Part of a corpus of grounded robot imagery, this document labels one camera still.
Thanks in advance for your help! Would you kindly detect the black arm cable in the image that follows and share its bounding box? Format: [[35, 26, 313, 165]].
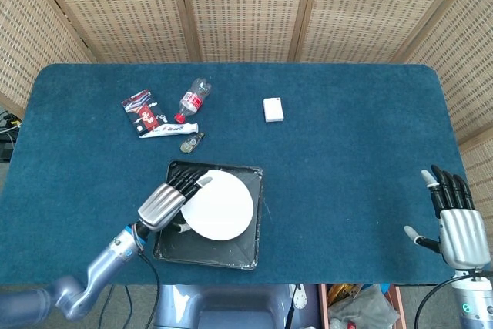
[[414, 271, 493, 329], [98, 253, 161, 329]]

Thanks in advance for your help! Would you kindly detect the black red printed packet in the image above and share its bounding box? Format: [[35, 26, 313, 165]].
[[121, 89, 169, 139]]

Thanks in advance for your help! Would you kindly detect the white round plate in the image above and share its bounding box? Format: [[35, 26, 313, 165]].
[[180, 169, 254, 240]]

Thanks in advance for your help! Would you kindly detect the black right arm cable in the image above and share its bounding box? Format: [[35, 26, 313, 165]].
[[414, 271, 493, 329]]

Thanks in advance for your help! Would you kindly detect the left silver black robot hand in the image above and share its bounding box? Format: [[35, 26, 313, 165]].
[[137, 166, 213, 233]]

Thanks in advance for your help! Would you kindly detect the black square tray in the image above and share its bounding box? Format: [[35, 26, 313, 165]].
[[153, 159, 264, 271]]

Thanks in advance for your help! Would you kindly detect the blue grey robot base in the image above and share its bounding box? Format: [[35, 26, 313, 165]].
[[153, 284, 309, 329]]

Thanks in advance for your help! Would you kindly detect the orange crate with clutter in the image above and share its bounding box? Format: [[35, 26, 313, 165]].
[[318, 284, 405, 329]]

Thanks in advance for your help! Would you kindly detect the clear plastic bottle red label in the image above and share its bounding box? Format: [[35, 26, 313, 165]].
[[173, 77, 213, 123]]

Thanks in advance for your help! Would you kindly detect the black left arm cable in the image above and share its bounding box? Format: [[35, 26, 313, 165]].
[[98, 253, 161, 329]]

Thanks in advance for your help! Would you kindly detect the white toothpaste tube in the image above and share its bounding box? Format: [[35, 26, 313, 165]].
[[139, 122, 200, 139]]

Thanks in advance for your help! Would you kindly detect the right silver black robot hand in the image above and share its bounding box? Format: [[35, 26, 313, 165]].
[[404, 164, 491, 270]]

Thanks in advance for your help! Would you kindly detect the blue table cloth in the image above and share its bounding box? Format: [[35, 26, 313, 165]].
[[0, 62, 476, 287]]

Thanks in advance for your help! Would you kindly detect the woven bamboo folding screen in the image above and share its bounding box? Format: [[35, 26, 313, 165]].
[[0, 0, 493, 230]]

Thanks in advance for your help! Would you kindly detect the small white box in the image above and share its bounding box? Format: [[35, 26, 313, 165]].
[[263, 96, 287, 124]]

